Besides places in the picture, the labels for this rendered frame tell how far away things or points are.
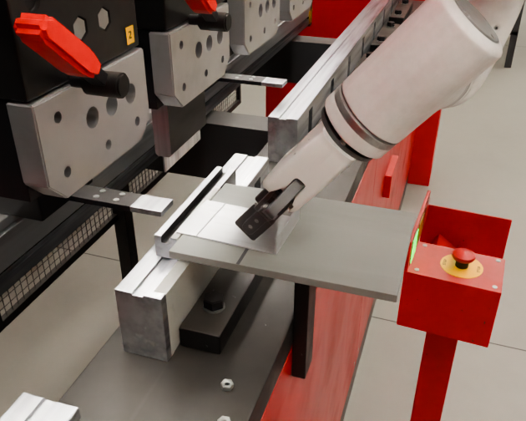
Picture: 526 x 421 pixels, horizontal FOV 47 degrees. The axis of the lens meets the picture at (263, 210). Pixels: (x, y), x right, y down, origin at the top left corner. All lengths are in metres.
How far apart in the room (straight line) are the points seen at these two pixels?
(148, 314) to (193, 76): 0.27
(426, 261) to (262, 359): 0.46
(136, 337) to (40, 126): 0.37
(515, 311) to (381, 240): 1.66
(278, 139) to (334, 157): 0.57
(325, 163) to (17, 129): 0.30
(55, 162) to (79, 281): 1.99
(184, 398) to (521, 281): 1.95
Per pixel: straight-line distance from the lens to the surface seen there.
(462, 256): 1.08
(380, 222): 0.76
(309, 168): 0.62
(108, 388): 0.73
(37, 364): 2.11
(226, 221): 0.75
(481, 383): 2.04
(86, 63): 0.40
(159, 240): 0.74
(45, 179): 0.44
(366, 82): 0.59
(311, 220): 0.76
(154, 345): 0.74
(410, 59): 0.57
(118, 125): 0.51
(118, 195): 0.83
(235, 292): 0.79
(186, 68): 0.62
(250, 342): 0.76
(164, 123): 0.68
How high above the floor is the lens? 1.39
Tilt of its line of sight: 30 degrees down
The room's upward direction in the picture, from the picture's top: straight up
